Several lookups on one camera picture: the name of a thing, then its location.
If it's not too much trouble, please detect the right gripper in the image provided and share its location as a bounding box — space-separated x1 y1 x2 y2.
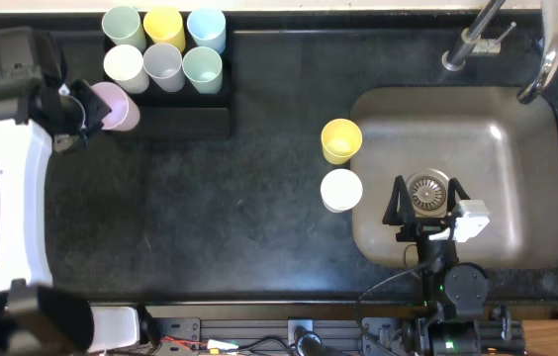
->
382 174 471 243

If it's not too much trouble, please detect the yellow cup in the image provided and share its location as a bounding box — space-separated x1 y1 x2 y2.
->
321 118 364 166
142 6 187 53

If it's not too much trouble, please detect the pink cup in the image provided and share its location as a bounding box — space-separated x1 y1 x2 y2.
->
91 81 140 133

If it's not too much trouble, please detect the steel sink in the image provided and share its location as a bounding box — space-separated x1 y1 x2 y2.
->
349 86 558 271

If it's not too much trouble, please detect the white cup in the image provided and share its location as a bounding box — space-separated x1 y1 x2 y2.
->
103 44 150 95
320 168 364 215

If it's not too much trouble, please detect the steel tap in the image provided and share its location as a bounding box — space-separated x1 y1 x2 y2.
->
440 0 558 106

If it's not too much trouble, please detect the black tray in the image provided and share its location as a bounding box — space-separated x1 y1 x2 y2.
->
102 27 233 108

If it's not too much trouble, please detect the green cup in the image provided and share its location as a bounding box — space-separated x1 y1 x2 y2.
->
101 5 147 52
181 45 224 95

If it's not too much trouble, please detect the blue cup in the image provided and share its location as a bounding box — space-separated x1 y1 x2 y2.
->
186 7 228 54

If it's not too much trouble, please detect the grey cup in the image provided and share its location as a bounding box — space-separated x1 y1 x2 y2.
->
142 43 186 93

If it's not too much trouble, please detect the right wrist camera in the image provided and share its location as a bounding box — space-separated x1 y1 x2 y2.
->
427 199 492 244

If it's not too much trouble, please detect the mounting rail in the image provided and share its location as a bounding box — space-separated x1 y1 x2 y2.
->
138 315 527 356

